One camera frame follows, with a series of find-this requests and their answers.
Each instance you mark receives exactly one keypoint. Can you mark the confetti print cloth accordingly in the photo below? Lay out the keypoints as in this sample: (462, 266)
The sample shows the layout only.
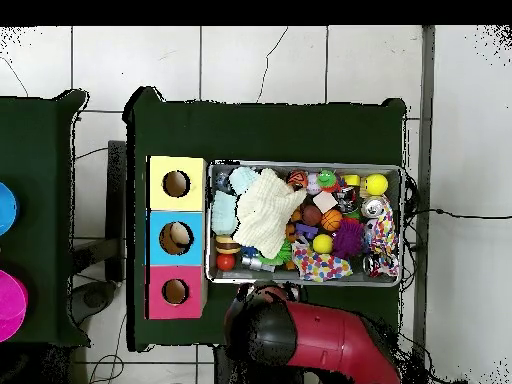
(320, 266)
(384, 232)

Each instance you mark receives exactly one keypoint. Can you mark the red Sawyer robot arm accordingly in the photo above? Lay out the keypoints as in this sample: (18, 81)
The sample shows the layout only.
(332, 336)

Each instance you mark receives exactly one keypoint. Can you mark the wooden box with three holes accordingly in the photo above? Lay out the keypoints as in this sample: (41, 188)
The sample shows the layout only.
(196, 200)

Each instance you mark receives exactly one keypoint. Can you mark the cream muslin cloth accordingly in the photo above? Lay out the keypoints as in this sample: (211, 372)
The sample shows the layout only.
(264, 212)

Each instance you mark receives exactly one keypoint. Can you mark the light blue muslin cloth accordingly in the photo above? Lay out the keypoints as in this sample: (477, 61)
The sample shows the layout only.
(224, 212)

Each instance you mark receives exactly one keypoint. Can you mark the orange tiger striped toy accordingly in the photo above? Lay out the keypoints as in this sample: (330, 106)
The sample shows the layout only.
(296, 179)

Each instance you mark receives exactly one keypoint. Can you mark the brown ball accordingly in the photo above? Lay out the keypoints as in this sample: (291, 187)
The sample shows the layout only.
(311, 215)

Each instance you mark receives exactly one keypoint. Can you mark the smooth yellow ball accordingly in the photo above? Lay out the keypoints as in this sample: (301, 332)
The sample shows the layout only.
(322, 244)

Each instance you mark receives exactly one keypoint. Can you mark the orange toy basketball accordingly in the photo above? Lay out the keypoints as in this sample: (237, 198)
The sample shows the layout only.
(332, 220)

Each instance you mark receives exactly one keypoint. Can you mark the green spiky monster toy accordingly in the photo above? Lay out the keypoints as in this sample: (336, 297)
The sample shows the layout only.
(326, 178)

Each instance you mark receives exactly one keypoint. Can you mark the dark green table cloth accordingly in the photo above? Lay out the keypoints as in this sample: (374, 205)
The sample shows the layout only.
(260, 132)
(36, 140)

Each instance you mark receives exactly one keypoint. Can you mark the purple spiky ball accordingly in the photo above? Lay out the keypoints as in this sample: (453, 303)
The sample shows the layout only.
(348, 239)

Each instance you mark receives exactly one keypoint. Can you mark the yellow tennis ball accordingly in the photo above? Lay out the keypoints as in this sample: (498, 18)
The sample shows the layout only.
(376, 184)

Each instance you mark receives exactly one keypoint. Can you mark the blue round disc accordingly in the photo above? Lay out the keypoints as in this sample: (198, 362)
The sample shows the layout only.
(8, 208)

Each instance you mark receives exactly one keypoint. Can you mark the magenta round disc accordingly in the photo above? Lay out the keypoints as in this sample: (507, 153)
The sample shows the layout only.
(12, 304)

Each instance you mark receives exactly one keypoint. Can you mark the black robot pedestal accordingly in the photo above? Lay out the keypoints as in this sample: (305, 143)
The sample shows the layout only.
(226, 374)

